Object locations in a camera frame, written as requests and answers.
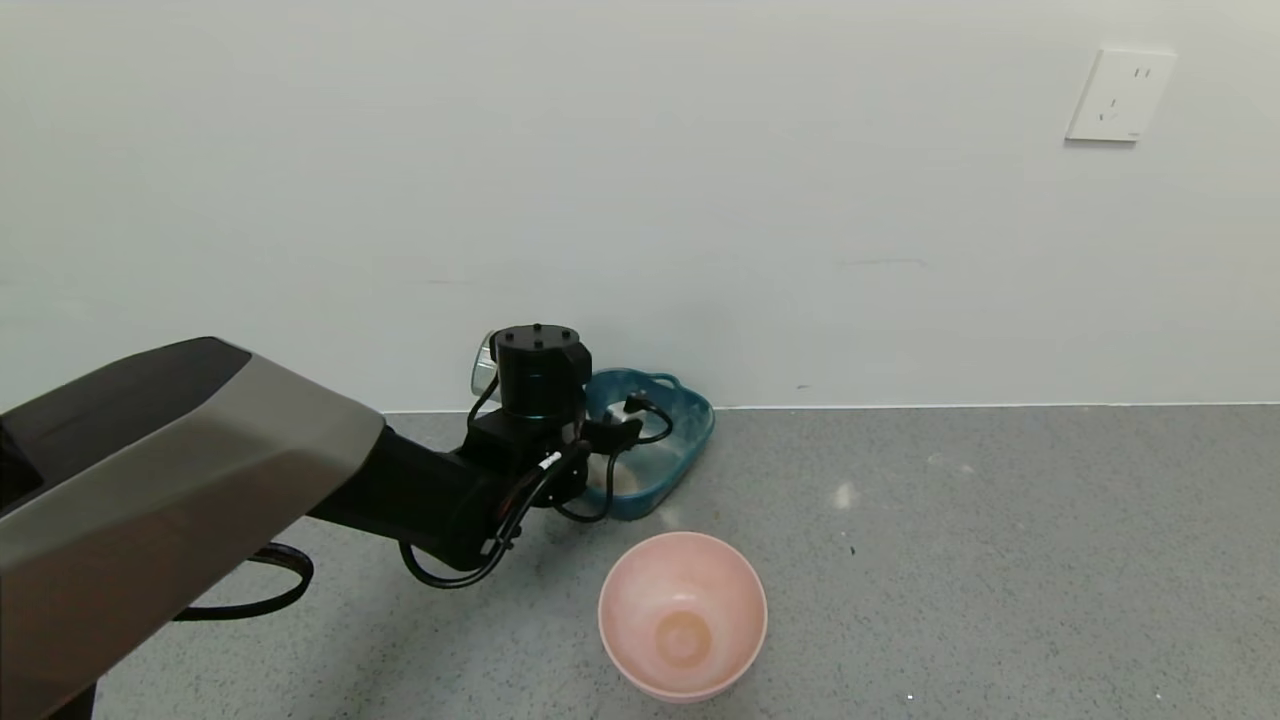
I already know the clear ribbed plastic cup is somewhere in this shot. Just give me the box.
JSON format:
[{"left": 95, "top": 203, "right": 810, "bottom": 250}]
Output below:
[{"left": 470, "top": 330, "right": 501, "bottom": 402}]

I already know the white powder pile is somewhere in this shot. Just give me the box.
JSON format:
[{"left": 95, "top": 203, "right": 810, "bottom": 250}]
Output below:
[{"left": 610, "top": 462, "right": 663, "bottom": 498}]

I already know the pink round bowl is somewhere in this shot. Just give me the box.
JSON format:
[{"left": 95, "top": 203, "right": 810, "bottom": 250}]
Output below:
[{"left": 598, "top": 531, "right": 769, "bottom": 702}]

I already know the dark teal square basin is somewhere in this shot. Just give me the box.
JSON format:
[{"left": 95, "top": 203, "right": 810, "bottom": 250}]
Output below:
[{"left": 583, "top": 368, "right": 716, "bottom": 522}]

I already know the black camera cable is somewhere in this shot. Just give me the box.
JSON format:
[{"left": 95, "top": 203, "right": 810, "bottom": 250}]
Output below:
[{"left": 398, "top": 394, "right": 674, "bottom": 590}]

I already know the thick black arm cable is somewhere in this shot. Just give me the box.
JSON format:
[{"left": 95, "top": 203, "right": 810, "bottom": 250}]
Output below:
[{"left": 173, "top": 543, "right": 315, "bottom": 622}]

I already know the white wall socket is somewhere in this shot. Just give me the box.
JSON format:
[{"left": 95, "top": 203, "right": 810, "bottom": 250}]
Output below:
[{"left": 1065, "top": 49, "right": 1177, "bottom": 145}]

